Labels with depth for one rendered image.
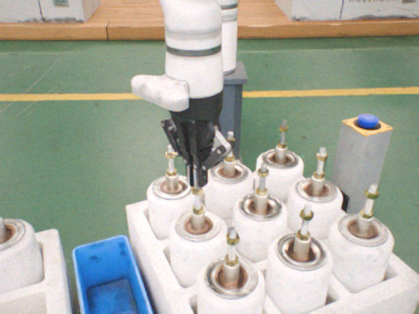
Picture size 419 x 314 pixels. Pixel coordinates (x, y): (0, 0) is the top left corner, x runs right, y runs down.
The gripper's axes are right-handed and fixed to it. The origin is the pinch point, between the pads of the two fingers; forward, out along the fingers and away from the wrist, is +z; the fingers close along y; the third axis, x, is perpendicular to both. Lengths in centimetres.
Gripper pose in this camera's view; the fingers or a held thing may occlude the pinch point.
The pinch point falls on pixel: (197, 175)
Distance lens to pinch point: 61.6
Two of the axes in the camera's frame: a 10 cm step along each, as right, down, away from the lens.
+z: 0.0, 8.5, 5.2
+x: -6.9, 3.8, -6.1
